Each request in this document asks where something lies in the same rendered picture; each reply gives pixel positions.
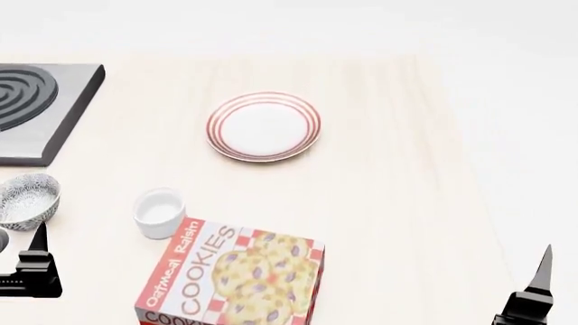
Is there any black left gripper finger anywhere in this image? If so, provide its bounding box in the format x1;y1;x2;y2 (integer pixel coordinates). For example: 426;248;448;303
27;220;51;254

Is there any oatmeal raisin cookies box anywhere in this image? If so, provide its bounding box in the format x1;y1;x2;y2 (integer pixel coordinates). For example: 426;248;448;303
134;216;327;325

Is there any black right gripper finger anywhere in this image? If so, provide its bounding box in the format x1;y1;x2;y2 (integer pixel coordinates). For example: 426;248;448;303
525;244;555;293

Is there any white plate with red rings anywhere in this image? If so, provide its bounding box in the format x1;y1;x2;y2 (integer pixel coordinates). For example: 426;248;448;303
206;90;323;165

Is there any white ceramic ramekin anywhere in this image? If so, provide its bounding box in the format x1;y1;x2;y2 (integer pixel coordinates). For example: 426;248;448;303
133;187;188;241

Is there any patterned grey white bowl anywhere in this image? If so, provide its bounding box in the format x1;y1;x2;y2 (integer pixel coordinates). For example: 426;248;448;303
0;172;62;233

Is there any black spiral burner coil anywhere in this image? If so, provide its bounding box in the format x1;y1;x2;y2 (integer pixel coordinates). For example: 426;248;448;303
0;64;61;133

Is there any grey flat stove top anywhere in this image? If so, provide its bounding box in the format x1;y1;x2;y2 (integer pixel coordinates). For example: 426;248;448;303
0;62;107;168

